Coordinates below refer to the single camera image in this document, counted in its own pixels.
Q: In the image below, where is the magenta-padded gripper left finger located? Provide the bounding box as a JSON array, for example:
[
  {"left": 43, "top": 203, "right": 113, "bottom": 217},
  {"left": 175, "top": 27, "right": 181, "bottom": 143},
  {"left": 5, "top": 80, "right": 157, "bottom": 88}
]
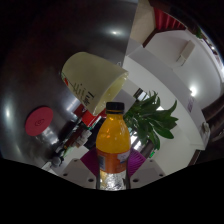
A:
[{"left": 59, "top": 147, "right": 99, "bottom": 190}]

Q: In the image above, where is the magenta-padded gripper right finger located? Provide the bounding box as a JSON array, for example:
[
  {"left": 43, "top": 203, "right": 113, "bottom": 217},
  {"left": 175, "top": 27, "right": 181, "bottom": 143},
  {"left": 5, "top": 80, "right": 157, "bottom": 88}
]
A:
[{"left": 128, "top": 147, "right": 167, "bottom": 190}]

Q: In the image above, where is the orange juice bottle black cap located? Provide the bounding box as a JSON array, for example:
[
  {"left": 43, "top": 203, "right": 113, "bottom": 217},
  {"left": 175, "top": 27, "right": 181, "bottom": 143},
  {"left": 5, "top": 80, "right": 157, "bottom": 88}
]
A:
[{"left": 95, "top": 101, "right": 132, "bottom": 192}]

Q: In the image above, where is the leafy plant in white pot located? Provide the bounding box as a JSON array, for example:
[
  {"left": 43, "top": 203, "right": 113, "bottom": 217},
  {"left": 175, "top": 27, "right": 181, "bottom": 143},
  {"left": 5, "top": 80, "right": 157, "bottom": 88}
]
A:
[{"left": 123, "top": 91, "right": 179, "bottom": 159}]

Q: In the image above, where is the flat round red coaster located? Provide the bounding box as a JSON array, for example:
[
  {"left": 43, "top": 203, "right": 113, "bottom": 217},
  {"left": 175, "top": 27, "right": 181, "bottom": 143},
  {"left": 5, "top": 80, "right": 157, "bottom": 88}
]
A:
[{"left": 24, "top": 106, "right": 54, "bottom": 137}]

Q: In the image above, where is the pale yellow printed cup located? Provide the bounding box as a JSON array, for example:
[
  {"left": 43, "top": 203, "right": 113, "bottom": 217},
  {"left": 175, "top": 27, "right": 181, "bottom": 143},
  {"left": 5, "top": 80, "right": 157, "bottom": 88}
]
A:
[{"left": 60, "top": 51, "right": 130, "bottom": 117}]

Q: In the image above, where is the small green potted plant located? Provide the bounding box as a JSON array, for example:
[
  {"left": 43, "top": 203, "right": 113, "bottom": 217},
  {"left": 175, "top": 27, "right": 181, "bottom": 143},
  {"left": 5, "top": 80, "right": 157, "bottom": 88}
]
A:
[{"left": 195, "top": 27, "right": 204, "bottom": 39}]

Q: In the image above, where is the red carpeted staircase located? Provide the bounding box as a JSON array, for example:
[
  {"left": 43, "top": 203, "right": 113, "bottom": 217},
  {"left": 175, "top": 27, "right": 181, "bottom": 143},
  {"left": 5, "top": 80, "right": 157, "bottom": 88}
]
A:
[{"left": 153, "top": 7, "right": 187, "bottom": 32}]

